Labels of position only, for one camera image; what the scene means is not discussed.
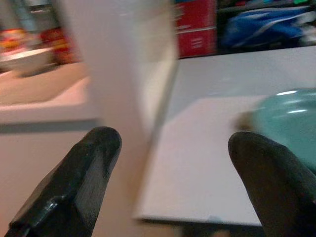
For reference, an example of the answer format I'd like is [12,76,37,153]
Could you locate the white bowl with food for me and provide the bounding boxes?
[0,46,55,78]

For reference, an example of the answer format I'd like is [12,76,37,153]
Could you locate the red snack packet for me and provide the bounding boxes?
[40,27,79,64]

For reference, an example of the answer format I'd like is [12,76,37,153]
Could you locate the blue sports bag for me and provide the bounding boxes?
[221,5,316,49]

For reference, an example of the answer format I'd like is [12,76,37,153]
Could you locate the teal ceramic bowl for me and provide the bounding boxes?
[237,88,316,174]

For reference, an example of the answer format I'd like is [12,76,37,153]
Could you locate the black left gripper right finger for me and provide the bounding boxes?
[228,131,316,237]

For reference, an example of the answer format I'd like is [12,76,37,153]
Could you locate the red cardboard box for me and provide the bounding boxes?
[174,0,218,59]

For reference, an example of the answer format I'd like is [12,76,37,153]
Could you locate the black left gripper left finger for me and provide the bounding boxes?
[4,126,122,237]

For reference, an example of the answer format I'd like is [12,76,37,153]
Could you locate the white paper placemat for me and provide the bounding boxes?
[133,94,270,227]

